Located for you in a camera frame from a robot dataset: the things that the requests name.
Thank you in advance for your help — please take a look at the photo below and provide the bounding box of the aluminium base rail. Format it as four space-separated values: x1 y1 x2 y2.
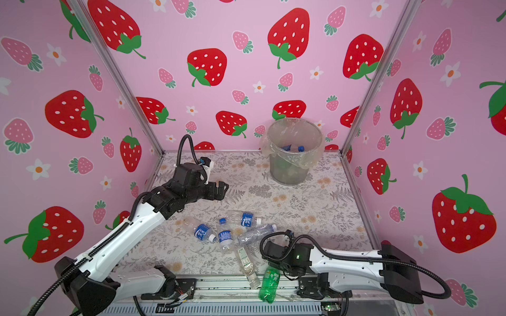
103 275 417 315

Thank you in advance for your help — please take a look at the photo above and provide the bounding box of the aluminium corner post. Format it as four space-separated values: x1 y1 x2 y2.
69 0 165 157
340 0 423 155

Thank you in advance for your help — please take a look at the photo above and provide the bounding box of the aluminium left corner post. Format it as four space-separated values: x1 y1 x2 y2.
69 0 165 157

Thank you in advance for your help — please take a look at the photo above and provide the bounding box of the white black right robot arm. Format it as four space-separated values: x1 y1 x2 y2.
260 241 424 304

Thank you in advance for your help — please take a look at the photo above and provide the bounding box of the clear bottle blue label white cap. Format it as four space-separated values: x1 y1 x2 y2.
229 211 263 228

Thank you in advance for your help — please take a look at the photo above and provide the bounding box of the aluminium right corner post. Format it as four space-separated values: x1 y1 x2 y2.
340 0 423 155

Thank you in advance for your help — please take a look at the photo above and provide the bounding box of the grey wire mesh bin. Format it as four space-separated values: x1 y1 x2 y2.
267 118 325 186

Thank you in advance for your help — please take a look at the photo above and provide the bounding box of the translucent plastic bin liner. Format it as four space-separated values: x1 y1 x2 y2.
260 118 325 169

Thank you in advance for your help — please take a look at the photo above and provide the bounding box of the Fiji bottle red flower label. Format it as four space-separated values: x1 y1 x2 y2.
281 144 305 154

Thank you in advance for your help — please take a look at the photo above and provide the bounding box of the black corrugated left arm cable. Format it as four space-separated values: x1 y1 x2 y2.
25 191 151 316

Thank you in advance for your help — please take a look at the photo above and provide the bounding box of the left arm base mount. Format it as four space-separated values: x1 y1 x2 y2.
141 265 197 302

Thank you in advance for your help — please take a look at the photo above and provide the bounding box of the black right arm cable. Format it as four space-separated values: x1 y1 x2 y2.
259 230 452 300

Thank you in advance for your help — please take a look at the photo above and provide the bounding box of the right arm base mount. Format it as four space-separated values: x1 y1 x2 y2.
296 273 353 300

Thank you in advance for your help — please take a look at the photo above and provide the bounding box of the green bottle yellow cap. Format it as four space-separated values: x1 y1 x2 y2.
258 267 281 304

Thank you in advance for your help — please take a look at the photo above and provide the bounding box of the crushed clear bottle white cap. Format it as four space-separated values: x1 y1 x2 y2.
237 224 278 245

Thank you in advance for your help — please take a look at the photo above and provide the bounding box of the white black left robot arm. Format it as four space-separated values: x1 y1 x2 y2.
55 180 229 315

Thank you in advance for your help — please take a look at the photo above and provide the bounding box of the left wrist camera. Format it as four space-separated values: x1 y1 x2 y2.
173 157 216 190

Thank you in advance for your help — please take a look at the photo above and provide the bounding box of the clear square bottle green label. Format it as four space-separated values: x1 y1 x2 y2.
235 246 260 290

